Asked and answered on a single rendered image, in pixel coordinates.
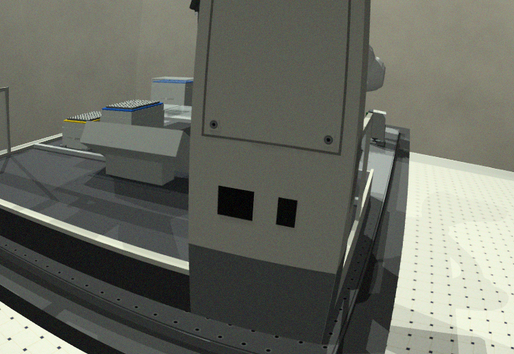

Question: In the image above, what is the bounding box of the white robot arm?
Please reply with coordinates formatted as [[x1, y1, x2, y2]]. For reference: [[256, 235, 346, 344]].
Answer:
[[366, 45, 386, 92]]

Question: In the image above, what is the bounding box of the white ready key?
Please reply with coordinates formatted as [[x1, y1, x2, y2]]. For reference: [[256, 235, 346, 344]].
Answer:
[[366, 109, 386, 145]]

